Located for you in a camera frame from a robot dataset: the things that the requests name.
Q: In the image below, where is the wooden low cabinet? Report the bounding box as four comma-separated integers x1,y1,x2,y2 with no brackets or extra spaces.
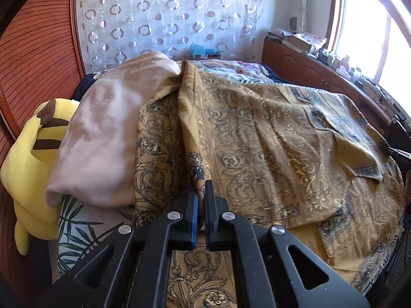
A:
261,35,411,155

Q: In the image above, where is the pink figurine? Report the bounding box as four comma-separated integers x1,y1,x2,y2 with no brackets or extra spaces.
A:
339,56,352,76

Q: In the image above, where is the wooden slatted wardrobe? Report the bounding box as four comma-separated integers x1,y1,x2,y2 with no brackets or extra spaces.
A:
0,0,87,296

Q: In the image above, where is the floral blanket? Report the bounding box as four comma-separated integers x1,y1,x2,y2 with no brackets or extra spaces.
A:
189,59,273,85

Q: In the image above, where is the blue tissue pack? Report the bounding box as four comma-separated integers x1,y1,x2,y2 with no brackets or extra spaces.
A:
189,43,220,60

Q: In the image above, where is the yellow plush toy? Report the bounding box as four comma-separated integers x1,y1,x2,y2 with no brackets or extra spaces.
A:
0,99,81,256

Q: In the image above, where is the pale window curtain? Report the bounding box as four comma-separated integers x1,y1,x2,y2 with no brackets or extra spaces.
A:
291,0,313,34

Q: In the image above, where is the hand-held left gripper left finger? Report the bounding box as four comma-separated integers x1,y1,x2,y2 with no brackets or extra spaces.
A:
34,189,200,308

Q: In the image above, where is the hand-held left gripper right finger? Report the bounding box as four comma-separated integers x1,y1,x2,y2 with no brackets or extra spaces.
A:
205,180,371,308

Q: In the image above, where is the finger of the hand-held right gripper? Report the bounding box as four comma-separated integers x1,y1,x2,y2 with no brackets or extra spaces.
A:
387,147,411,161

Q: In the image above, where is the cardboard box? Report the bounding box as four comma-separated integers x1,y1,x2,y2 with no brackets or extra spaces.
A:
289,35,313,53

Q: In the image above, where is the window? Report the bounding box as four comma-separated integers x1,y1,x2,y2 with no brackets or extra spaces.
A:
331,0,411,103

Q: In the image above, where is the golden patterned garment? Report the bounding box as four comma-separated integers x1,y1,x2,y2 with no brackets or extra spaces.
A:
132,60,407,308

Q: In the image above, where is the beige pillow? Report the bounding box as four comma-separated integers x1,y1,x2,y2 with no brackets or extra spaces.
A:
45,51,181,207

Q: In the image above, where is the pink dotted cloth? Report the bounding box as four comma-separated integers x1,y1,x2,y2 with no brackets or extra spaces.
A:
297,32,328,47

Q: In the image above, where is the circle patterned sheer curtain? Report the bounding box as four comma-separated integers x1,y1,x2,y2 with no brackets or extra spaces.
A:
75,0,267,71

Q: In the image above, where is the leaf print bed sheet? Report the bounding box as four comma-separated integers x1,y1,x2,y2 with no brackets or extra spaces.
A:
56,194,138,280

